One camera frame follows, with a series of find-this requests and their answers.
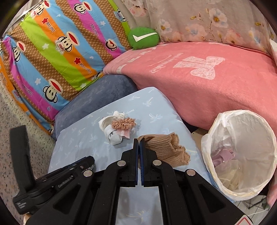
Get grey floral quilt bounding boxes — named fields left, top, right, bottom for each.
left=115, top=0, right=276, bottom=54

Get dark blue plush pillow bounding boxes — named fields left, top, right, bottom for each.
left=52, top=75, right=138, bottom=140

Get small pink cartoon pillow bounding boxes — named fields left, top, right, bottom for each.
left=270, top=39, right=277, bottom=59

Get beige tulle fabric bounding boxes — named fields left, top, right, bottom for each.
left=215, top=159, right=242, bottom=191

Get pink fleece blanket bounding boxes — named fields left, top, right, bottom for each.
left=103, top=42, right=276, bottom=136

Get tan ribbed knit sock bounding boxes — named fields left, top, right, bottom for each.
left=138, top=132, right=191, bottom=167

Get black stool frame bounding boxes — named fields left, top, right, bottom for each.
left=248, top=195, right=268, bottom=210

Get grey white sock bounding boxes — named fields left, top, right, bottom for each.
left=104, top=125, right=122, bottom=145

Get pink and white sock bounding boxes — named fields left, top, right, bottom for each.
left=117, top=129, right=131, bottom=139

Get spotted tan scrunchie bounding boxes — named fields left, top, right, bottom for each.
left=112, top=117, right=136, bottom=130

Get mauve drawstring bag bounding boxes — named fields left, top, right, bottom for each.
left=212, top=147, right=235, bottom=167

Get colourful monkey-print pillow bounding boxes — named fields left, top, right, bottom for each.
left=1, top=1, right=130, bottom=134

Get green check-mark cushion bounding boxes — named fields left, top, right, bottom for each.
left=127, top=27, right=160, bottom=50

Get white-lined round trash bin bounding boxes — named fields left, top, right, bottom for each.
left=201, top=110, right=276, bottom=202

